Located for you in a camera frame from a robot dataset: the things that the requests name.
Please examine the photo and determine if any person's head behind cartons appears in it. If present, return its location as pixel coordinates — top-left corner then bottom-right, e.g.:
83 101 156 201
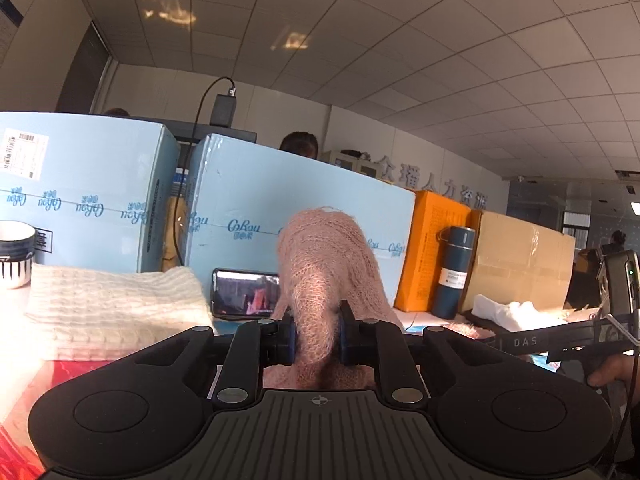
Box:
279 131 319 159

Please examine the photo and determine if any pink knitted sweater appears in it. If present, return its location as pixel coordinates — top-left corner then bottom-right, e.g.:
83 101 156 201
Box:
261 206 494 391

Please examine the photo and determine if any black and white mug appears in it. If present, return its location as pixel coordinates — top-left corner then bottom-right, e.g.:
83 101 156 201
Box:
0 220 36 289

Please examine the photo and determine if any wall notice poster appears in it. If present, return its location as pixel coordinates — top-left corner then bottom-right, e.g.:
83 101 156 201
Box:
0 0 24 64

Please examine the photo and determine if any orange cardboard box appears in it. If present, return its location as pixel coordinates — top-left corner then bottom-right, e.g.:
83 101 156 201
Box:
394 191 472 312

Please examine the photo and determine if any person in far background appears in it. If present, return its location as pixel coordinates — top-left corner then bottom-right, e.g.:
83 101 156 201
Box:
600 230 626 256

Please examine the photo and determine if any black power adapter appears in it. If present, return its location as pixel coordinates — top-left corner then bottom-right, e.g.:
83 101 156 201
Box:
209 94 236 128

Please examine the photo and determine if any white folded cloth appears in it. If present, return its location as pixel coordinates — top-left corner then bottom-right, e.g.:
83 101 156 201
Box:
471 295 566 333

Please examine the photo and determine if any black charging cable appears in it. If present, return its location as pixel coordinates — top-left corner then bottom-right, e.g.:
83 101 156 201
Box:
170 76 238 267

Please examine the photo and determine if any person's right hand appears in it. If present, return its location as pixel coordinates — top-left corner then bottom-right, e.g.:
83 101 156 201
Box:
587 354 639 404

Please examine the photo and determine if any dark blue vacuum bottle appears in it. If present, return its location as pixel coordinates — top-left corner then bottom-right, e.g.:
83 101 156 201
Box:
432 226 475 320

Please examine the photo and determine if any anime printed desk mat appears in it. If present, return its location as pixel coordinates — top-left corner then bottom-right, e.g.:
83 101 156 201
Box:
0 311 561 480

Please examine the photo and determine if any brown cardboard box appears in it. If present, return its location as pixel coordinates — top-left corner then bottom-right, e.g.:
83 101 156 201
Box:
459 210 575 312

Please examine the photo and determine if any black smartphone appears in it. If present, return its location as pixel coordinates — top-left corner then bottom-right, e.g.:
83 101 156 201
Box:
210 269 280 321

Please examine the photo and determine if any cream knitted sweater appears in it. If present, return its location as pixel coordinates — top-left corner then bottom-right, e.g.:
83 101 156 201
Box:
24 264 213 361

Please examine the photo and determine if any large light blue carton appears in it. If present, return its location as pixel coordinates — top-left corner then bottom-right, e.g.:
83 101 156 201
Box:
180 134 416 302

